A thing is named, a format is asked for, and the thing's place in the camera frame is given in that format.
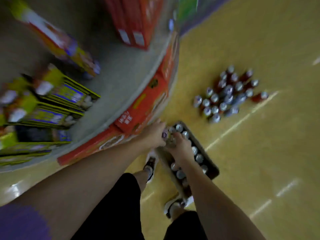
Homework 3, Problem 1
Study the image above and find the can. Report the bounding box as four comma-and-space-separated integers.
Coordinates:
161, 127, 177, 148

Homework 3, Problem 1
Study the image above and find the person's right hand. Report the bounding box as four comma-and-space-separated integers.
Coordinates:
164, 132, 196, 171

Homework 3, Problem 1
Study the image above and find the person's left forearm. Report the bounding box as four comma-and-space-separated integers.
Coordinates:
0, 137, 155, 240

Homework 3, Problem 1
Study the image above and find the person's white shoe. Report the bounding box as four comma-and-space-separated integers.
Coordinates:
143, 151, 159, 184
164, 193, 195, 219

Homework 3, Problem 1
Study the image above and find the person's right forearm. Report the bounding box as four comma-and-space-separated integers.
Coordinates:
179, 158, 267, 240

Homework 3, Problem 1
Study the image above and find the round wooden shelf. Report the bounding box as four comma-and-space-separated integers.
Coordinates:
0, 0, 180, 173

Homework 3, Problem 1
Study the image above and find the person's left hand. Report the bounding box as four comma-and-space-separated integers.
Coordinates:
142, 119, 167, 148

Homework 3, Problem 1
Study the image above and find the person's right white shoe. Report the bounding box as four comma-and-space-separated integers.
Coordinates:
164, 193, 195, 219

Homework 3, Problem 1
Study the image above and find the small green-top box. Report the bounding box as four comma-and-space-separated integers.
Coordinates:
175, 0, 199, 23

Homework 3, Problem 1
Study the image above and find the cluster of cans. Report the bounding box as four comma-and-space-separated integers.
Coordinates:
193, 65, 269, 124

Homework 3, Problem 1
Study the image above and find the purple shirt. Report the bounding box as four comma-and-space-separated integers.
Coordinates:
0, 203, 52, 240

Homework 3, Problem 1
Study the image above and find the person's right leg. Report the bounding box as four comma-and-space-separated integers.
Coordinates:
170, 207, 188, 222

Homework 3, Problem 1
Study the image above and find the row of yellow orange cartons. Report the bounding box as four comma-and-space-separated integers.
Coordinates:
0, 0, 102, 168

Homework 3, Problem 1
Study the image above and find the red porridge print carton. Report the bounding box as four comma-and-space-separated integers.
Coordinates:
114, 72, 169, 134
157, 32, 179, 83
57, 127, 130, 167

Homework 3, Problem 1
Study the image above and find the person's left leg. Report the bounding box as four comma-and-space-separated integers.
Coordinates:
134, 170, 150, 193

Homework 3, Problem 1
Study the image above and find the person's leg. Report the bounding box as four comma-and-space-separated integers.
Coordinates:
170, 207, 188, 222
134, 170, 150, 193

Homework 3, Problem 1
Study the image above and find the person's left white shoe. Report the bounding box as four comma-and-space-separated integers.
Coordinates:
143, 151, 159, 184

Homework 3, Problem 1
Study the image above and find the brown cardboard box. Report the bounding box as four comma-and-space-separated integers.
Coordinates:
156, 121, 220, 200

